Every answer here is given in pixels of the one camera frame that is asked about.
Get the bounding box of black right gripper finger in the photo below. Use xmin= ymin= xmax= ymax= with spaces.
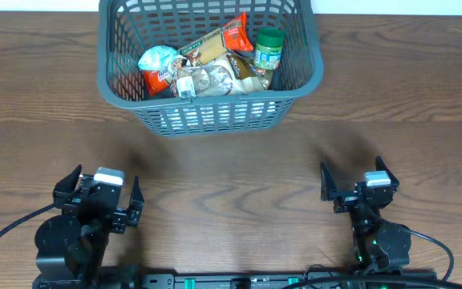
xmin=375 ymin=156 xmax=399 ymax=185
xmin=320 ymin=161 xmax=338 ymax=201

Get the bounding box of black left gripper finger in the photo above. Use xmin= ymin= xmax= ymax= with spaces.
xmin=52 ymin=165 xmax=82 ymax=201
xmin=128 ymin=177 xmax=144 ymax=226

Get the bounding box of gold foil herb snack bag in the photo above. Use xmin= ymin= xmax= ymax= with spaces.
xmin=241 ymin=57 xmax=274 ymax=92

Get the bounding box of dried mushroom clear bag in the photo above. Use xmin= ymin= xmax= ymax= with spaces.
xmin=170 ymin=52 xmax=252 ymax=99

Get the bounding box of mint green snack packet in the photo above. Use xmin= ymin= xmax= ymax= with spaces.
xmin=138 ymin=45 xmax=179 ymax=71

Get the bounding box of green lid jar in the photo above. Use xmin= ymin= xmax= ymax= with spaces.
xmin=253 ymin=27 xmax=285 ymax=70

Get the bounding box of red and gold pasta packet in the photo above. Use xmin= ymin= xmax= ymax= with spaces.
xmin=141 ymin=12 xmax=253 ymax=96

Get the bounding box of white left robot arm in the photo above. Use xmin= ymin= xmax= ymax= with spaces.
xmin=32 ymin=165 xmax=144 ymax=288

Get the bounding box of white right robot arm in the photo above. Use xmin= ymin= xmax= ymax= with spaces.
xmin=320 ymin=157 xmax=411 ymax=275

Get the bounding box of grey plastic lattice basket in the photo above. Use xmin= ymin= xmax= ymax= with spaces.
xmin=97 ymin=0 xmax=324 ymax=136

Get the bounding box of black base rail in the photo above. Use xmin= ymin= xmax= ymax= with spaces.
xmin=130 ymin=266 xmax=347 ymax=289

